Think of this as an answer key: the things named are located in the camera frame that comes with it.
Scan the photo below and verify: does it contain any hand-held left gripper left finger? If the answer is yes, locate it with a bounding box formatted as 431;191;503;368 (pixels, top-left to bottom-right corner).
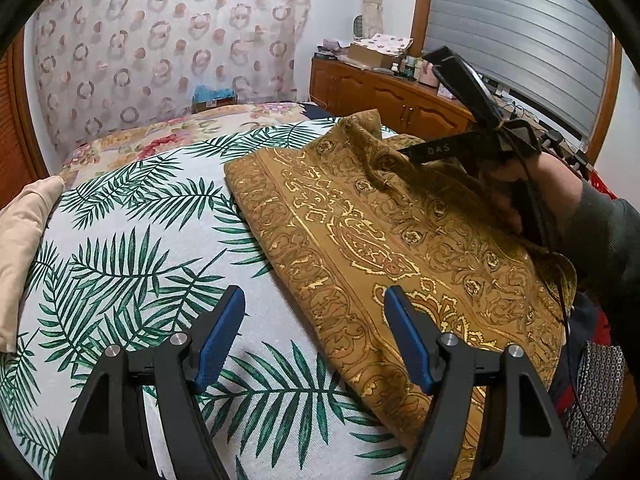
50;285;247;480

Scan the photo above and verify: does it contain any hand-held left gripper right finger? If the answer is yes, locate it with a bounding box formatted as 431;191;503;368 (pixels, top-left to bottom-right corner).
384;285;576;480

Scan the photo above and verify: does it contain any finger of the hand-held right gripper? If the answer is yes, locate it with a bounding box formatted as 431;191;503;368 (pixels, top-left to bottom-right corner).
398;141;424;166

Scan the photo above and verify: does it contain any golden patterned cloth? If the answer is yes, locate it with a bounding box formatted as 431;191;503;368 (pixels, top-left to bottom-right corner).
223;114;578;480

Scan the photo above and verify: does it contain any person's right forearm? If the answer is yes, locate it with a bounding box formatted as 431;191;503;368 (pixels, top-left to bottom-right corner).
565;180;640;341

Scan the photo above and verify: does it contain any person's right hand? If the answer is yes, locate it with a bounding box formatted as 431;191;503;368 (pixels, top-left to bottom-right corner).
487;152;583;248

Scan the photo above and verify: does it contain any pink bag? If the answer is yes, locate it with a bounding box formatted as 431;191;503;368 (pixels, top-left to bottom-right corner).
416;60;443;86

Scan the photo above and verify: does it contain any wooden cabinet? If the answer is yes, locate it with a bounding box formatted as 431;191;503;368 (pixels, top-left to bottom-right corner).
310;56;481;143

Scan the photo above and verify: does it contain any grey window blind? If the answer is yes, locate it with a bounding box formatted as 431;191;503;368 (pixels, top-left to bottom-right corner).
422;0;616;138

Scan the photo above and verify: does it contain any floral cloth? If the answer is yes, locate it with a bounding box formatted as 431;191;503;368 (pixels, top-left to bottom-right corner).
359;32;416;58

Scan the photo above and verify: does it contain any cardboard box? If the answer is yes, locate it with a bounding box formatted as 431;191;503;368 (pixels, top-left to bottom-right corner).
346;42;396;68

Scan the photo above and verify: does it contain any leaf print bed sheet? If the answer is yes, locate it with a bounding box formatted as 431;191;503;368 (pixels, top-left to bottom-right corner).
0;120;416;480

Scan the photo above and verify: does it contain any red object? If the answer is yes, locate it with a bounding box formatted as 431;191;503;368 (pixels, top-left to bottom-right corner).
585;170;618;202

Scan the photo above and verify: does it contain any dotted dark cloth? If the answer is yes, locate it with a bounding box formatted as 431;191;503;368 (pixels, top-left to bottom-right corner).
565;342;626;456

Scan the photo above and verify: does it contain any blue box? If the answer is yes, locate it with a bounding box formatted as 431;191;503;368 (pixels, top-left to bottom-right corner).
192;84;238;113

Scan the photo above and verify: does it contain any floral bedspread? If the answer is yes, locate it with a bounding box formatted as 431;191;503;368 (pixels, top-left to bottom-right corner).
60;101;333;186

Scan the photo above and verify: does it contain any beige pillow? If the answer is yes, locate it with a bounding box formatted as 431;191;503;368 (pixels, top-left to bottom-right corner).
0;176;66;353

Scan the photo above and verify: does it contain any black cable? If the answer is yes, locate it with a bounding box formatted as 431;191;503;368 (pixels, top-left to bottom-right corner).
495;120;608;451

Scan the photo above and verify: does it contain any ring pattern curtain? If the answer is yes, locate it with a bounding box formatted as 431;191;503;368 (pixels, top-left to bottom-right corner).
32;0;313;161

